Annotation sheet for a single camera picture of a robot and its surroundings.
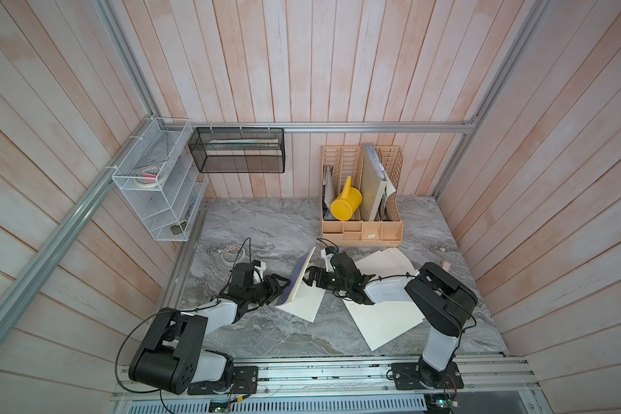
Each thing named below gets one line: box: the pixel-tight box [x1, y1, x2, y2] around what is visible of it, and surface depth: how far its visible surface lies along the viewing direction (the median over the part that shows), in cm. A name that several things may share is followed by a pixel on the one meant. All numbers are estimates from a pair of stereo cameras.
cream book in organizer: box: [359, 144, 394, 222], surface depth 99 cm
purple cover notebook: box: [275, 246, 327, 324], surface depth 87 cm
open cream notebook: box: [341, 288, 426, 352], surface depth 83 cm
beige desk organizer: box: [320, 144, 403, 247], surface depth 103 cm
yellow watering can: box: [330, 175, 364, 221], surface depth 100 cm
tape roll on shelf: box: [133, 165, 164, 189], surface depth 74 cm
